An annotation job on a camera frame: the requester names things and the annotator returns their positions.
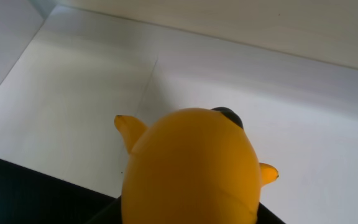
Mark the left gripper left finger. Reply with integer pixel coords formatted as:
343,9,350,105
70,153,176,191
85,195,123,224

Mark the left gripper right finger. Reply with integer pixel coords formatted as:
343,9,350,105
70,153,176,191
255,202,287,224

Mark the yellow rubber duck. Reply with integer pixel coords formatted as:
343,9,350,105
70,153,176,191
114,106,280,224

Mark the white shelf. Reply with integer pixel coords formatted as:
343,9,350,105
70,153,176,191
0,0,358,224

